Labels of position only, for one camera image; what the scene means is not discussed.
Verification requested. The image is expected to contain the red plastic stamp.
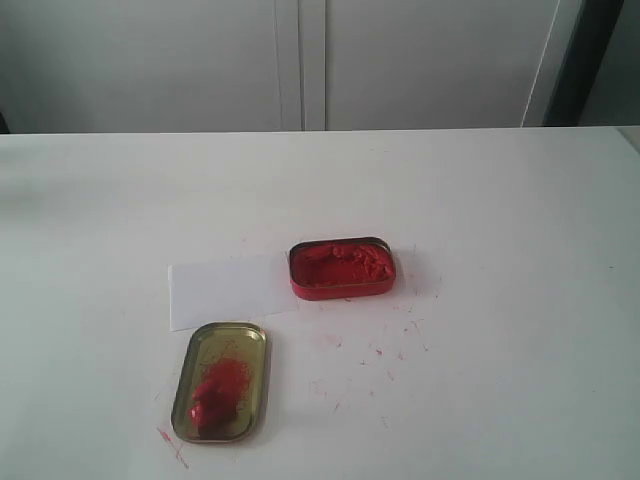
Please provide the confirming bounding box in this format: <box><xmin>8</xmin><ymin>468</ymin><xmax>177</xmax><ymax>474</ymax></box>
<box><xmin>189</xmin><ymin>377</ymin><xmax>241</xmax><ymax>428</ymax></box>

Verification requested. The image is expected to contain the red ink pad tin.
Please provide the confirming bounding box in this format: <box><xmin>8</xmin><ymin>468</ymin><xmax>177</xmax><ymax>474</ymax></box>
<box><xmin>288</xmin><ymin>237</ymin><xmax>397</xmax><ymax>301</ymax></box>

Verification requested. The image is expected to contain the white paper sheet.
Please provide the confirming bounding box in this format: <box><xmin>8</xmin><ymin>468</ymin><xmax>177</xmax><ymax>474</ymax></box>
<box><xmin>168</xmin><ymin>253</ymin><xmax>298</xmax><ymax>331</ymax></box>

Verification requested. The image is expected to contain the gold metal tin lid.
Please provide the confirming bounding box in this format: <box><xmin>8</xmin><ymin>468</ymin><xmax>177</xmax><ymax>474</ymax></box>
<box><xmin>170</xmin><ymin>322</ymin><xmax>269</xmax><ymax>444</ymax></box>

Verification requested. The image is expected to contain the dark door frame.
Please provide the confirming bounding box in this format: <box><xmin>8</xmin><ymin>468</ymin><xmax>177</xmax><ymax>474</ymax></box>
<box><xmin>543</xmin><ymin>0</ymin><xmax>639</xmax><ymax>127</ymax></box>

